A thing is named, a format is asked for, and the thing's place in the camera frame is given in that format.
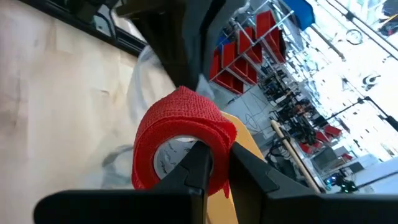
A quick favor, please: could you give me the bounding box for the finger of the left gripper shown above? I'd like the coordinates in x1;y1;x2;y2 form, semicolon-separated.
186;0;228;90
117;0;201;91

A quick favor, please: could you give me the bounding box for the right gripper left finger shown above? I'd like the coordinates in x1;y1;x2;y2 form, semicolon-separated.
33;141;214;224

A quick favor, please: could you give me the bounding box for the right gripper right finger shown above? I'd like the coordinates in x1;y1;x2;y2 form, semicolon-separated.
229;142;398;224

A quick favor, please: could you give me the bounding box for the clear plastic zip bag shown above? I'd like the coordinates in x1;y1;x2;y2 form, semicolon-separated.
101;45;216;190

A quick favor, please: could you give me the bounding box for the red bandage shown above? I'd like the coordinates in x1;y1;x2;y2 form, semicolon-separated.
131;85;238;199

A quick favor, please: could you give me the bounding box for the black equipment with green lights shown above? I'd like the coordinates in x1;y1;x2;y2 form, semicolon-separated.
325;172;359;194

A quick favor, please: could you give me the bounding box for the red tilted storage bin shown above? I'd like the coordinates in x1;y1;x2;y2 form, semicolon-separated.
256;9;287;64
237;26;264;65
221;42;259;85
208;54;245;96

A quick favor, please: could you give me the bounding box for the long wooden rod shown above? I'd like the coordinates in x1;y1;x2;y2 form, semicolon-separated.
269;119;322;194

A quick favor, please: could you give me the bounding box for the metal shelf rack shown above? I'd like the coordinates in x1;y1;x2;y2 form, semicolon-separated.
207;0;312;97

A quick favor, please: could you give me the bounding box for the blue storage crate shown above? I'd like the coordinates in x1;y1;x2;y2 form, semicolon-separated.
282;0;317;32

